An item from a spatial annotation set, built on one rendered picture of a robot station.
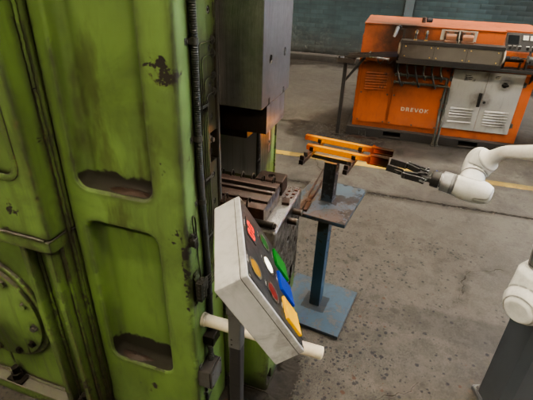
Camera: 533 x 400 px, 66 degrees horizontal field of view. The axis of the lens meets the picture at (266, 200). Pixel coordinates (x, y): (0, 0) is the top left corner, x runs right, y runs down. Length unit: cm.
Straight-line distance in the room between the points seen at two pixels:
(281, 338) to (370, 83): 429
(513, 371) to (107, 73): 190
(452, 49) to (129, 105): 401
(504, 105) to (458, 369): 340
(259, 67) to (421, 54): 369
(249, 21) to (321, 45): 797
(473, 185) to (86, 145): 149
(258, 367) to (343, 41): 780
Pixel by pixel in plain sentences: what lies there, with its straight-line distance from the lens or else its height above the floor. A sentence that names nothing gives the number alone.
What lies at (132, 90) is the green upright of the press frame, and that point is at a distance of 125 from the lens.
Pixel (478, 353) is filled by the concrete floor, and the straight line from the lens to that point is 260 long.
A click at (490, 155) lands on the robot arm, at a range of 200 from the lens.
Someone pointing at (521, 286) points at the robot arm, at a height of 83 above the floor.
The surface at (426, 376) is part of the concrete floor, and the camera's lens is 238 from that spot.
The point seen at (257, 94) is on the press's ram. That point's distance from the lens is 130.
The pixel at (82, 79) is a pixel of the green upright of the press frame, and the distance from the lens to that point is 135.
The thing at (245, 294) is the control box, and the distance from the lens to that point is 90.
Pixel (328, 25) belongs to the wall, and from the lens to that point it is 914.
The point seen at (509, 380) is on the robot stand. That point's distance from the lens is 216.
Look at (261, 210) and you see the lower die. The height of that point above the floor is 98.
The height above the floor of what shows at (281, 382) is 0.
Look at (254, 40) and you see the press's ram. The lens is 127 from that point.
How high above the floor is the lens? 176
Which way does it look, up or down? 30 degrees down
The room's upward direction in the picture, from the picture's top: 2 degrees clockwise
